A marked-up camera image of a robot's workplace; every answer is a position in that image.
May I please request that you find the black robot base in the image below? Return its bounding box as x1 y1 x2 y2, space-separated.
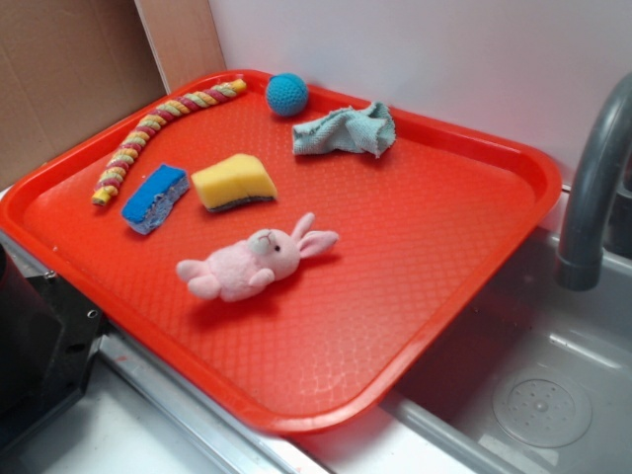
1 250 105 453

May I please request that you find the pink plush bunny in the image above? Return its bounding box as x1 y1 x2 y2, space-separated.
176 212 339 302

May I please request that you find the red plastic tray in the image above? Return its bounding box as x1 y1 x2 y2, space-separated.
1 70 562 435

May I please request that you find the yellow sponge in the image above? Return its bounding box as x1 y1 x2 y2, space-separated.
191 154 277 212

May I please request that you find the light blue cloth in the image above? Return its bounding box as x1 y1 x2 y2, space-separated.
292 102 396 159

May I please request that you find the blue crocheted ball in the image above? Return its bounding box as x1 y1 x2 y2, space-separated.
265 73 309 118

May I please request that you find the blue sponge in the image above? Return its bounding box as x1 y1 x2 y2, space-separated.
121 164 190 235

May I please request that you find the grey faucet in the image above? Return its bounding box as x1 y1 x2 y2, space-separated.
555 75 631 291

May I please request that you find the grey plastic sink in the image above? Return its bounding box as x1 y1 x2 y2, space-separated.
299 231 631 473

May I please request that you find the brown cardboard panel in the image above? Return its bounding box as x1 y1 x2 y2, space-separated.
1 1 225 188

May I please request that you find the twisted multicolour rope toy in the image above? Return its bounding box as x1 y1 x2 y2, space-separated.
91 79 247 206

